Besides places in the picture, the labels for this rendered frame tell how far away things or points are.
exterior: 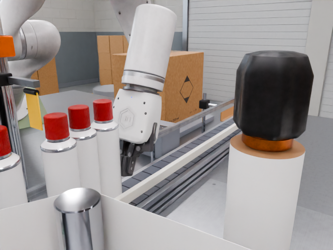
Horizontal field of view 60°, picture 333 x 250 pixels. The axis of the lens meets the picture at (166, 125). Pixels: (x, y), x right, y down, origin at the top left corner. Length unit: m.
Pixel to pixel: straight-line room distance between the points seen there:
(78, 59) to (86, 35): 0.61
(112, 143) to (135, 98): 0.10
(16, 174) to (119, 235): 0.19
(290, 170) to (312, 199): 0.42
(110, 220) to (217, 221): 0.30
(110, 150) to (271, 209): 0.29
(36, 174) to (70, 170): 0.42
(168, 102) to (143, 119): 0.50
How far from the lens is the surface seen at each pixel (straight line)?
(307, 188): 0.81
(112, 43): 4.51
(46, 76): 4.15
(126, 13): 0.68
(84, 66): 7.24
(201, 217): 0.55
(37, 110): 0.44
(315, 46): 4.64
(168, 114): 1.04
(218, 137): 0.84
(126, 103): 0.57
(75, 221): 0.25
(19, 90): 1.18
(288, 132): 0.34
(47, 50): 1.05
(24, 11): 0.94
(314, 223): 0.59
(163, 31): 0.57
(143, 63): 0.55
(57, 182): 0.46
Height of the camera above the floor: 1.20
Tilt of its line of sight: 18 degrees down
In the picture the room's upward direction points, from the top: straight up
